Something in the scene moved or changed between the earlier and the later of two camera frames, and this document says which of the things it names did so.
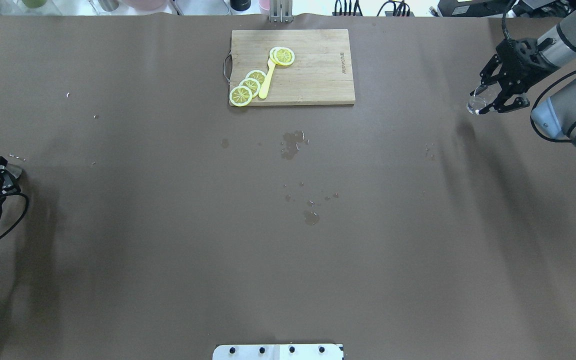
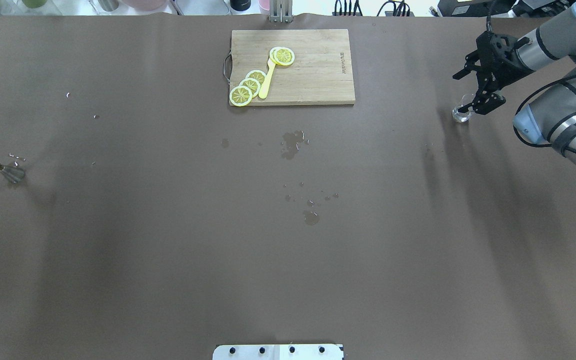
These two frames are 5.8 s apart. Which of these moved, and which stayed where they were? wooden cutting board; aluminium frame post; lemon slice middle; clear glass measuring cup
Moved: clear glass measuring cup
Stayed: wooden cutting board; lemon slice middle; aluminium frame post
